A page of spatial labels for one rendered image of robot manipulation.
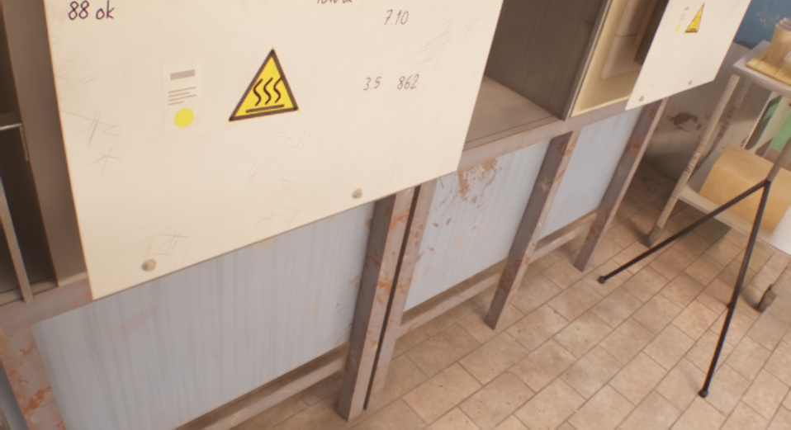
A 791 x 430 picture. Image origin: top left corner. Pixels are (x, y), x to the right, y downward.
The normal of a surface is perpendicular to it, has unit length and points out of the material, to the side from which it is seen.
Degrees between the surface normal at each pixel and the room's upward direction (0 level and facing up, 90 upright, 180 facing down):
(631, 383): 0
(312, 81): 90
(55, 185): 90
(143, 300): 90
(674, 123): 90
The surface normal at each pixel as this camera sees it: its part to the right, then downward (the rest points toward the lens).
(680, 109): -0.74, 0.28
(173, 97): 0.65, 0.54
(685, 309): 0.18, -0.80
